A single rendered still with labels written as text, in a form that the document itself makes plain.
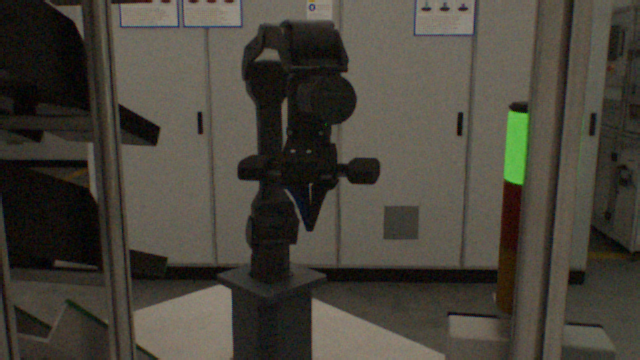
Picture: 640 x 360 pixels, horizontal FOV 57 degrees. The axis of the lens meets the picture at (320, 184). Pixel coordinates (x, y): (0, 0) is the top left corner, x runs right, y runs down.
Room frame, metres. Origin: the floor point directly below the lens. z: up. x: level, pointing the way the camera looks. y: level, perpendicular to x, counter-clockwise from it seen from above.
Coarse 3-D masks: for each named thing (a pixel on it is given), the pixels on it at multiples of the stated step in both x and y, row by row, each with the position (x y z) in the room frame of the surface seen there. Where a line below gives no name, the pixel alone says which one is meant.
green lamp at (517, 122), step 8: (512, 112) 0.42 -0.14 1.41; (512, 120) 0.41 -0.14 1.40; (520, 120) 0.41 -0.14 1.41; (512, 128) 0.41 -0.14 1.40; (520, 128) 0.41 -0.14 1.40; (512, 136) 0.41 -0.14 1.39; (520, 136) 0.40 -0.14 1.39; (512, 144) 0.41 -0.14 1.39; (520, 144) 0.40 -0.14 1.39; (512, 152) 0.41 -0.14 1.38; (520, 152) 0.40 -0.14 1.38; (512, 160) 0.41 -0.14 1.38; (520, 160) 0.40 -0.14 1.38; (504, 168) 0.43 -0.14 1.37; (512, 168) 0.41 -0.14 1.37; (520, 168) 0.40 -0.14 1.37; (504, 176) 0.42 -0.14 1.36; (512, 176) 0.41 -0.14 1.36; (520, 176) 0.40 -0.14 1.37
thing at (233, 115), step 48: (192, 0) 3.62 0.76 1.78; (240, 0) 3.61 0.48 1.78; (288, 0) 3.60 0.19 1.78; (336, 0) 3.59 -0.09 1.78; (240, 48) 3.61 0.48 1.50; (240, 96) 3.61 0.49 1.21; (240, 144) 3.61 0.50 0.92; (336, 144) 3.61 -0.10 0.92; (240, 192) 3.61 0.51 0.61; (288, 192) 3.60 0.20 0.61; (336, 192) 3.61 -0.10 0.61; (240, 240) 3.61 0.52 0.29; (336, 240) 3.61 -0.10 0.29
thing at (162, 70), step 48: (144, 48) 3.63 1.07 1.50; (192, 48) 3.62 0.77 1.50; (144, 96) 3.63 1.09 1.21; (192, 96) 3.62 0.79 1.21; (192, 144) 3.62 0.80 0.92; (96, 192) 3.64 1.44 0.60; (144, 192) 3.63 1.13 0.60; (192, 192) 3.62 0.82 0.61; (144, 240) 3.63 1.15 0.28; (192, 240) 3.62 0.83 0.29
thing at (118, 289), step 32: (96, 0) 0.55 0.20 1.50; (96, 32) 0.56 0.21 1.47; (96, 64) 0.56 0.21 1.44; (96, 96) 0.56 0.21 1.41; (96, 128) 0.56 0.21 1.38; (96, 160) 0.56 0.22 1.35; (0, 192) 0.41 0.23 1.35; (0, 224) 0.40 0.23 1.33; (0, 256) 0.40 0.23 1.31; (128, 256) 0.57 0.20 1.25; (0, 288) 0.40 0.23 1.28; (128, 288) 0.57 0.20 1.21; (0, 320) 0.39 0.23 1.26; (128, 320) 0.56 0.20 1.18; (0, 352) 0.39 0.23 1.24; (128, 352) 0.56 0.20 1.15
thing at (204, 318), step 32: (224, 288) 1.43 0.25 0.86; (160, 320) 1.24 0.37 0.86; (192, 320) 1.24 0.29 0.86; (224, 320) 1.24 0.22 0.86; (320, 320) 1.24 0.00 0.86; (352, 320) 1.24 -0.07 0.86; (160, 352) 1.09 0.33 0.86; (192, 352) 1.09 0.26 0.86; (224, 352) 1.09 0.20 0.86; (320, 352) 1.09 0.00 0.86; (352, 352) 1.09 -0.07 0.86; (384, 352) 1.09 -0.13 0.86; (416, 352) 1.09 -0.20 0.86
